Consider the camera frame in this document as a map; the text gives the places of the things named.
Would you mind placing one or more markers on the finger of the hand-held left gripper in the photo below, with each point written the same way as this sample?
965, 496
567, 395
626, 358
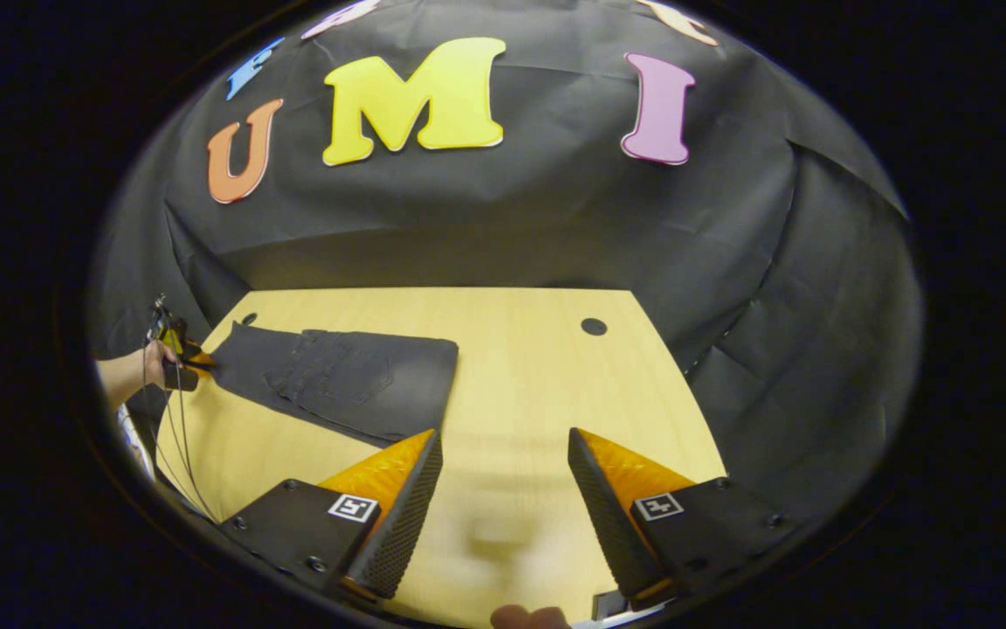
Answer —
200, 358

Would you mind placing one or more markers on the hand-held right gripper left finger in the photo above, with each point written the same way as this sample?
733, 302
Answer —
403, 515

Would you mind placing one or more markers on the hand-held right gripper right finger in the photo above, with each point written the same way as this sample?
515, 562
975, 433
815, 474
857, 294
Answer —
608, 515

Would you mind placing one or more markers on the black jeans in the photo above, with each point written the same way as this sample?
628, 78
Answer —
346, 384

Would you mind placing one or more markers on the black backdrop cloth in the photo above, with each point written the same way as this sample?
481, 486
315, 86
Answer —
555, 227

